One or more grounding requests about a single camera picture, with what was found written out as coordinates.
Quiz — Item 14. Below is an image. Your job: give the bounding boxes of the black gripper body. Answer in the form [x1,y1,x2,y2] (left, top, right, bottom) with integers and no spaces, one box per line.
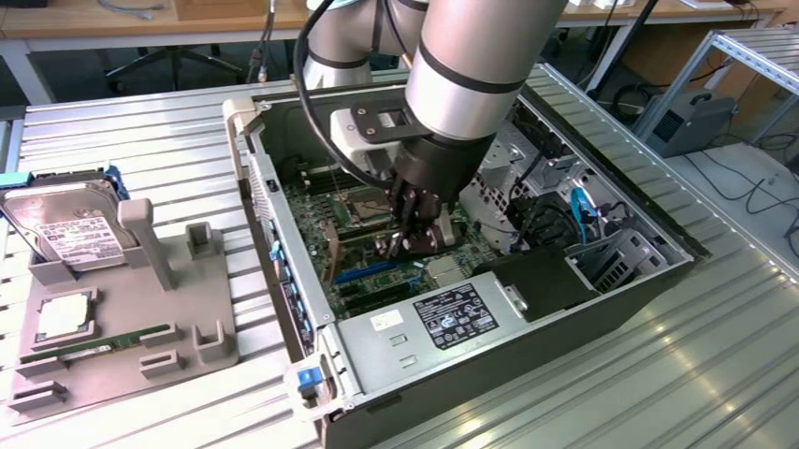
[390,132,499,208]

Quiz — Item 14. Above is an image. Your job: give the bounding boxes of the green graphics card black shroud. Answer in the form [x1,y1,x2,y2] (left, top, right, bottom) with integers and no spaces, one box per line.
[322,212,467,284]

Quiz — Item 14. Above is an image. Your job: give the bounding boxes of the CPU socket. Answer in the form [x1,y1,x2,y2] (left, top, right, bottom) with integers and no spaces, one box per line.
[342,190,395,229]

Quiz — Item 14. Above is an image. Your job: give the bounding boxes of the silver chipset heatsink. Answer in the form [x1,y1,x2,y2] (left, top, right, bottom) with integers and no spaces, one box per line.
[426,260,465,287]

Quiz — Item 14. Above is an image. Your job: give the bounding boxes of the blue expansion slot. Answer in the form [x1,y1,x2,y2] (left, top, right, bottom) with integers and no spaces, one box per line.
[336,259,406,286]

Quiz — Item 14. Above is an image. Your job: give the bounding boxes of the green motherboard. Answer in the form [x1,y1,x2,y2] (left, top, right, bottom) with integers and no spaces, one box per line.
[278,156,501,324]

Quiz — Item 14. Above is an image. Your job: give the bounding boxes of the black expansion slot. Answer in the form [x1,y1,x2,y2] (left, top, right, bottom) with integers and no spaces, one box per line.
[343,287,419,313]
[340,280,414,305]

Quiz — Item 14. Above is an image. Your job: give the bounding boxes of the silver metal disk bay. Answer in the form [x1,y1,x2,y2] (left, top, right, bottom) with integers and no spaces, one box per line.
[465,93,605,256]

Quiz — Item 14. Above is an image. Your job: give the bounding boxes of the grey power supply unit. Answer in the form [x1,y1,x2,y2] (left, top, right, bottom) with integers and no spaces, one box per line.
[334,270,530,398]

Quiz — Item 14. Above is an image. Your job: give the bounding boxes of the open black PC case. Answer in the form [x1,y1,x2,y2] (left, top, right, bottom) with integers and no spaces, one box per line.
[223,68,713,449]

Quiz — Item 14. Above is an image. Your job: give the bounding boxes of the blue plastic disk caddy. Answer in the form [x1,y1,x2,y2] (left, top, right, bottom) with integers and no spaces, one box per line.
[0,160,131,203]

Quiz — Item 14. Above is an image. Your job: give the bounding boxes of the black slanted pole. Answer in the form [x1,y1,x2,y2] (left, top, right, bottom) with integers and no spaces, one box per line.
[583,0,661,94]

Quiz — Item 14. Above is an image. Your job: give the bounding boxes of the black office chair base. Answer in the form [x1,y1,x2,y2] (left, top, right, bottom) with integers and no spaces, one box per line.
[103,44,246,94]

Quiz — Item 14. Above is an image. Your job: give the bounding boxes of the wooden box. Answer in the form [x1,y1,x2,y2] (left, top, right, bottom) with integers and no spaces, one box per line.
[175,0,267,22]

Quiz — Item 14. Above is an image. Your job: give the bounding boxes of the grey parts rack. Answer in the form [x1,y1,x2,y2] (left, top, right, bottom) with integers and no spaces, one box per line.
[7,196,243,427]

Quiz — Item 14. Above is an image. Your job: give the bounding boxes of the silver hard disk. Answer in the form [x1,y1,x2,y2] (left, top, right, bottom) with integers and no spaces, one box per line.
[0,180,140,273]

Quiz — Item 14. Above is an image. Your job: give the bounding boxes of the green RAM stick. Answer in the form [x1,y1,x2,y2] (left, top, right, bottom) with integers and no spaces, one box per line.
[18,323,174,367]

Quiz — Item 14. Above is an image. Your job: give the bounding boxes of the silver CPU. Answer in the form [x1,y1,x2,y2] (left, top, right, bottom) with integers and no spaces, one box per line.
[35,295,94,341]

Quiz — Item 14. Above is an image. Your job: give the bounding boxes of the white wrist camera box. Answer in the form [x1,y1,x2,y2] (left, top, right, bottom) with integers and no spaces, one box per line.
[327,105,437,179]

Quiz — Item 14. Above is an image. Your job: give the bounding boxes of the black wire bundle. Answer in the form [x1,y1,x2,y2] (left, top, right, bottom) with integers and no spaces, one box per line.
[506,177,586,252]

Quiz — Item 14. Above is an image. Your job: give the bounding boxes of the black plastic duct cover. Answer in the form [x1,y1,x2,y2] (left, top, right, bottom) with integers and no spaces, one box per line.
[471,245,606,325]

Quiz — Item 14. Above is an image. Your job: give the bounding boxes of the blue flat wire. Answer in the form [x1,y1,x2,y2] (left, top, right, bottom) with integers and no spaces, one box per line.
[567,185,595,245]

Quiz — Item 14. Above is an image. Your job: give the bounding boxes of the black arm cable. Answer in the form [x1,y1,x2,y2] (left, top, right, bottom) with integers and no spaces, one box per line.
[292,0,400,188]

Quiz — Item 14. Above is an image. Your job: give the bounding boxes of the black coiled cable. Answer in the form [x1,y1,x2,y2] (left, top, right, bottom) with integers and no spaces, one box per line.
[611,82,654,118]

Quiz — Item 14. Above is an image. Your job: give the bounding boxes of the grey hanging cable with plug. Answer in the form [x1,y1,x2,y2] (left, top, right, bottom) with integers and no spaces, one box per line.
[247,0,280,84]

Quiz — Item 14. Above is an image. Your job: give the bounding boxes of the grey box with handle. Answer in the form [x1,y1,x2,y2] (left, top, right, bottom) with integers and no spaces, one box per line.
[637,91,743,159]

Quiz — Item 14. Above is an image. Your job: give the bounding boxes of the wooden desk white frame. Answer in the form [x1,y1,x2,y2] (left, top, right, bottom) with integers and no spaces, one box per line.
[555,0,787,93]
[0,0,314,107]

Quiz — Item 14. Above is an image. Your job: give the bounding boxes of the black loose cables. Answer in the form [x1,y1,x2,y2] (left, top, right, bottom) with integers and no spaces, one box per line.
[683,135,799,214]

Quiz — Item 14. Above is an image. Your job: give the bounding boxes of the aluminium profile frame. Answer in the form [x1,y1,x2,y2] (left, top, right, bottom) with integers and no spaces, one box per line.
[649,25,799,146]

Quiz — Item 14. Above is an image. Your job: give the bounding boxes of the light blue network cable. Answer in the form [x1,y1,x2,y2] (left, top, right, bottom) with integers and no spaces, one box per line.
[96,0,167,20]

